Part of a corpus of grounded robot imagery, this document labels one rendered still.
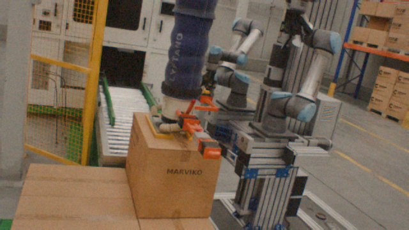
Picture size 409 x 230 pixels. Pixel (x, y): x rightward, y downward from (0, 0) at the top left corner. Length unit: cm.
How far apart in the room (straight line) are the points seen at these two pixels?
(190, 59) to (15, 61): 157
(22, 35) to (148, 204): 170
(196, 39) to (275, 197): 129
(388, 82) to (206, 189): 849
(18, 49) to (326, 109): 227
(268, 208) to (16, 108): 207
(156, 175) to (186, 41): 71
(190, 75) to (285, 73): 70
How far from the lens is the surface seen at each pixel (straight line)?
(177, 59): 197
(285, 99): 214
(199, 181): 199
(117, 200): 215
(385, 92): 1017
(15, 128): 325
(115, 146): 285
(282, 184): 264
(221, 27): 1224
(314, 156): 225
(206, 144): 156
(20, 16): 306
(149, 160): 186
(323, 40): 217
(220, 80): 261
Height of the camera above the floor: 162
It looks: 15 degrees down
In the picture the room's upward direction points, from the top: 11 degrees clockwise
